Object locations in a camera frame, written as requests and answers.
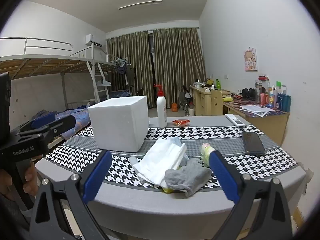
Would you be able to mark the white paper sheets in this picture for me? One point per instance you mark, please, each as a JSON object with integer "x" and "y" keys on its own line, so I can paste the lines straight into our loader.
{"x": 257, "y": 110}

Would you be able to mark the person's left hand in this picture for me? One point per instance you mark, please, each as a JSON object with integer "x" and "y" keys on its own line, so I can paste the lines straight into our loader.
{"x": 30, "y": 177}

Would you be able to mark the houndstooth tablecloth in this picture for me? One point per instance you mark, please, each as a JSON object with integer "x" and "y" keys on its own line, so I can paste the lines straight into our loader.
{"x": 195, "y": 132}

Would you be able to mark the brown curtain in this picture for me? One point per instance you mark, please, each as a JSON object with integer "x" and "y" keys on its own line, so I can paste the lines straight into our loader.
{"x": 177, "y": 65}
{"x": 140, "y": 62}

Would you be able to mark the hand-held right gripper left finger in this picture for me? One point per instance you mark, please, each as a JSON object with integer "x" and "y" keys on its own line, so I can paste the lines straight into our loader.
{"x": 97, "y": 177}

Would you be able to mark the white plastic hanger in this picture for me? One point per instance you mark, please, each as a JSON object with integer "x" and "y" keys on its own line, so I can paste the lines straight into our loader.
{"x": 103, "y": 82}

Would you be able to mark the white remote control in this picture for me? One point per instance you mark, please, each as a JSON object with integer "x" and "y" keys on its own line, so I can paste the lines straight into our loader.
{"x": 235, "y": 120}

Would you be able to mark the wooden drawer desk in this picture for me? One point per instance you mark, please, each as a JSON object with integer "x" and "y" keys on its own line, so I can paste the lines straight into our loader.
{"x": 200, "y": 102}

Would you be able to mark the blue checked blanket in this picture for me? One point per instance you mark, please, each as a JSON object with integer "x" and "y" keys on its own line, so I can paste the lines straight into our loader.
{"x": 75, "y": 120}

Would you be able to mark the red snack packet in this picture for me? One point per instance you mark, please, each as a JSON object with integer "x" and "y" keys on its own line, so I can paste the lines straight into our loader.
{"x": 180, "y": 122}

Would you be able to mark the row of toiletry bottles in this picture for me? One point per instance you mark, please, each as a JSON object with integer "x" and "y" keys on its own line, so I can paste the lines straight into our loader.
{"x": 275, "y": 97}

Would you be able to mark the white pump bottle red cap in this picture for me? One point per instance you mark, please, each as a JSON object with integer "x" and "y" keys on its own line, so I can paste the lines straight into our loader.
{"x": 161, "y": 112}

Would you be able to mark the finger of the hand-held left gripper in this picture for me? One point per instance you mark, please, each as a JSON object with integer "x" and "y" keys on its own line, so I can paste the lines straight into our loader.
{"x": 62, "y": 126}
{"x": 42, "y": 121}

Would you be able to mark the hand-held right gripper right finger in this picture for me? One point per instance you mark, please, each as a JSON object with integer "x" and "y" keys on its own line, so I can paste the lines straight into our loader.
{"x": 222, "y": 177}

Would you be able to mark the ceiling tube light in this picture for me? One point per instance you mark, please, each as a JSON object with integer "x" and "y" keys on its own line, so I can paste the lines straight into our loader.
{"x": 140, "y": 4}

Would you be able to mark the dark patterned desk mat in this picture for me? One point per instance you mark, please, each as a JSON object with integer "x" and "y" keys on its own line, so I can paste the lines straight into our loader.
{"x": 250, "y": 103}

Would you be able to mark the pink cartoon wall poster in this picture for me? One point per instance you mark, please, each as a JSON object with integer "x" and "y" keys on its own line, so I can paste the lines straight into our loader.
{"x": 251, "y": 59}

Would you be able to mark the light wooden desk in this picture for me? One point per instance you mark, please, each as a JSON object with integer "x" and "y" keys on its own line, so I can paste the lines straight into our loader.
{"x": 265, "y": 127}

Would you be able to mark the white foam box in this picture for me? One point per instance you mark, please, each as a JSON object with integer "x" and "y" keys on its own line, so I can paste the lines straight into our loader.
{"x": 117, "y": 125}

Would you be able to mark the black headphones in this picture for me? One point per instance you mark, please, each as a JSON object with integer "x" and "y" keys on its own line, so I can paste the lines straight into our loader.
{"x": 248, "y": 93}

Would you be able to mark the yellow cloth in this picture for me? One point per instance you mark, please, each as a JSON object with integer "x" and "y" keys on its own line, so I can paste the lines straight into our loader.
{"x": 228, "y": 99}

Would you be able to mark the white metal bunk bed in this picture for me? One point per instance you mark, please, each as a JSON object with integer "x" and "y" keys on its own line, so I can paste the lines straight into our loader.
{"x": 110, "y": 65}
{"x": 37, "y": 63}

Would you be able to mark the person's left forearm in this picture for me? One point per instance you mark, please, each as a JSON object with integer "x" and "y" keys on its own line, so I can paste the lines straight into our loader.
{"x": 10, "y": 217}

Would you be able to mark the wooden smiley chair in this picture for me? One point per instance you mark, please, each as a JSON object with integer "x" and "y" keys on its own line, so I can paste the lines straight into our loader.
{"x": 216, "y": 102}

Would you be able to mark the white thermos jug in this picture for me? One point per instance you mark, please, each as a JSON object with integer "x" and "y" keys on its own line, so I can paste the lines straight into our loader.
{"x": 191, "y": 112}

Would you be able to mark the white air conditioner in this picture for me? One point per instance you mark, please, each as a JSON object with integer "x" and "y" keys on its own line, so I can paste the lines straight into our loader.
{"x": 91, "y": 39}

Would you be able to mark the hanging dark clothes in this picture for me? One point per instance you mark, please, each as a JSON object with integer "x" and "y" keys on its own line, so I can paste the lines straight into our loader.
{"x": 125, "y": 75}

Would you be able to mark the black smartphone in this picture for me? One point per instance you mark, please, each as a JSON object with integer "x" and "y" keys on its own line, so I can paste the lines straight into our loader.
{"x": 253, "y": 143}

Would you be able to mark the bright green packet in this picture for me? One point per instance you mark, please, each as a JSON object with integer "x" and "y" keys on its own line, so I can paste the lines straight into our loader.
{"x": 218, "y": 83}

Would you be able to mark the blue checked bedding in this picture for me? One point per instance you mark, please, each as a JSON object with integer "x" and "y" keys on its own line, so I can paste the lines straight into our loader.
{"x": 120, "y": 93}

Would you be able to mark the orange container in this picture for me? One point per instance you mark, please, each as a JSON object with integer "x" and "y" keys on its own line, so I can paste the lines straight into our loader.
{"x": 174, "y": 107}

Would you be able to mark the blue face mask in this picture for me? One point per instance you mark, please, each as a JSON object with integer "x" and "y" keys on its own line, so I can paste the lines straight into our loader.
{"x": 162, "y": 157}

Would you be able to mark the grey sock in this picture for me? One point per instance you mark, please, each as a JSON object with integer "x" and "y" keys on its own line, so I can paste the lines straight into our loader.
{"x": 185, "y": 177}

